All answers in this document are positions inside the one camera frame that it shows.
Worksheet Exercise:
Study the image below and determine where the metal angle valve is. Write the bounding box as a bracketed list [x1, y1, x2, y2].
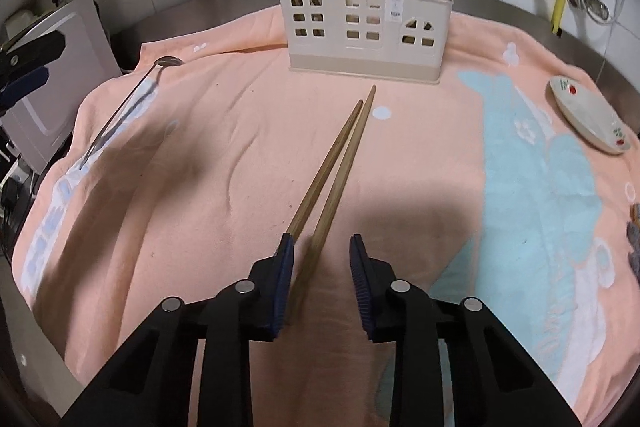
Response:
[585, 0, 611, 22]

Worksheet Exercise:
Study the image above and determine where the metal spoon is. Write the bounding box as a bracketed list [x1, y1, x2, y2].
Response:
[80, 56, 183, 168]

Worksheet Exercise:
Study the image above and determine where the cream plastic utensil holder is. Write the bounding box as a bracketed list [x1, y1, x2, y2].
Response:
[273, 0, 453, 86]

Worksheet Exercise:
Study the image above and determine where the white appliance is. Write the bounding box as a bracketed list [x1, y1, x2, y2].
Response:
[0, 0, 123, 175]

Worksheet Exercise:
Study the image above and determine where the pink printed towel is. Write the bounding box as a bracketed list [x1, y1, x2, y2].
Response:
[10, 2, 640, 427]

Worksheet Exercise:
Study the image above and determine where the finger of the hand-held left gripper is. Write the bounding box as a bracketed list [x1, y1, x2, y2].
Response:
[0, 31, 66, 75]
[0, 67, 49, 110]

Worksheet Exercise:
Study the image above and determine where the white floral plate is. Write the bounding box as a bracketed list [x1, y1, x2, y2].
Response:
[547, 76, 632, 155]

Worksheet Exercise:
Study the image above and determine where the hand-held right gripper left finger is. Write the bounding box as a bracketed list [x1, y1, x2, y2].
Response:
[60, 233, 296, 427]

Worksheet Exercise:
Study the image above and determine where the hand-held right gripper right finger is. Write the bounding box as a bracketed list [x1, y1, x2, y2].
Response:
[348, 233, 583, 427]

